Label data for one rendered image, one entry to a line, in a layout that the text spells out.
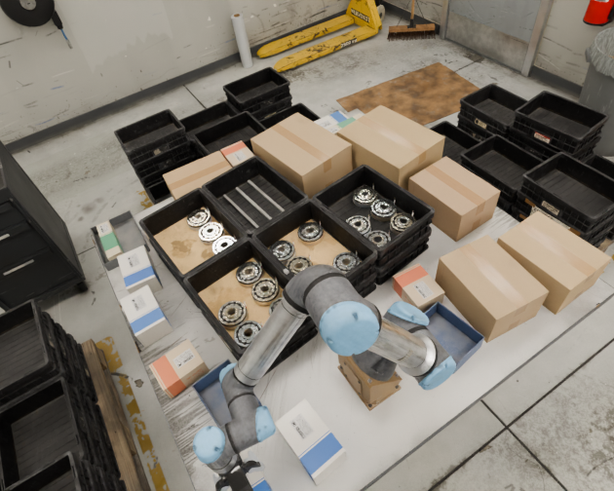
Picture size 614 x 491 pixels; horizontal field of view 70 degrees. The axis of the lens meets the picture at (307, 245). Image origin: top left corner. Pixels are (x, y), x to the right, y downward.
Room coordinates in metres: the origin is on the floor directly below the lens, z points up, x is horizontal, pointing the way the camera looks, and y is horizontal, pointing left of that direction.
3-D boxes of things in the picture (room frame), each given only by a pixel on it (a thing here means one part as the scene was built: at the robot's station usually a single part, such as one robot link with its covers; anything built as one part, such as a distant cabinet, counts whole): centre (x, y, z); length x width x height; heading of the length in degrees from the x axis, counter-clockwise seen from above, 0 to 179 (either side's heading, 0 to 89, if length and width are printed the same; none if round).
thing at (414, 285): (0.90, -0.39, 0.74); 0.16 x 0.12 x 0.07; 20
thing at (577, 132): (1.97, -1.54, 0.37); 0.42 x 0.34 x 0.46; 25
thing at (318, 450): (0.42, 0.09, 0.75); 0.20 x 0.12 x 0.09; 30
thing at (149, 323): (0.99, 0.67, 0.75); 0.20 x 0.12 x 0.09; 26
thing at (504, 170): (1.80, -1.17, 0.31); 0.40 x 0.30 x 0.34; 25
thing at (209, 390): (0.61, 0.35, 0.74); 0.20 x 0.15 x 0.07; 31
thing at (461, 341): (0.69, -0.42, 0.74); 0.20 x 0.15 x 0.07; 32
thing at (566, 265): (0.90, -0.87, 0.78); 0.30 x 0.22 x 0.16; 26
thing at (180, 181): (1.66, 0.45, 0.78); 0.30 x 0.22 x 0.16; 112
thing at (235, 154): (1.79, 0.26, 0.81); 0.16 x 0.12 x 0.07; 23
